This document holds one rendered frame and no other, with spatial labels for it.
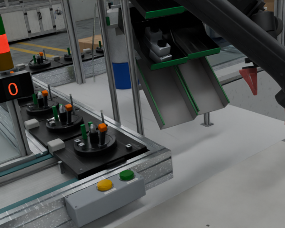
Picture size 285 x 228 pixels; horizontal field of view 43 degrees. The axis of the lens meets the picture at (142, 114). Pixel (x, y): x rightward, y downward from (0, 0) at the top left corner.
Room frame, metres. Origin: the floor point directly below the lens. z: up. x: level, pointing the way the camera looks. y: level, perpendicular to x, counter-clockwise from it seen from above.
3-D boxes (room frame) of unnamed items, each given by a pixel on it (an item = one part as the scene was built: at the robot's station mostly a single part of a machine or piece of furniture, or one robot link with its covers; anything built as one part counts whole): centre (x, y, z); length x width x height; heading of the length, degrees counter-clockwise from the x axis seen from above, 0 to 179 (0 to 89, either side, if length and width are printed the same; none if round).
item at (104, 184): (0.84, 0.12, 0.96); 0.04 x 0.04 x 0.02
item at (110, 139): (1.06, 0.16, 0.98); 0.14 x 0.14 x 0.02
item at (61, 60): (2.48, 0.42, 1.01); 0.24 x 0.24 x 0.13; 32
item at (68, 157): (1.06, 0.16, 0.96); 0.24 x 0.24 x 0.02; 32
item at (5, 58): (1.07, 0.39, 1.28); 0.05 x 0.05 x 0.05
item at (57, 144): (1.10, 0.30, 0.97); 0.05 x 0.05 x 0.04; 32
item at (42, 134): (1.28, 0.30, 1.01); 0.24 x 0.24 x 0.13; 32
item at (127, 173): (0.87, 0.06, 0.96); 0.04 x 0.04 x 0.02
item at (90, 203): (0.84, 0.12, 0.93); 0.21 x 0.07 x 0.06; 122
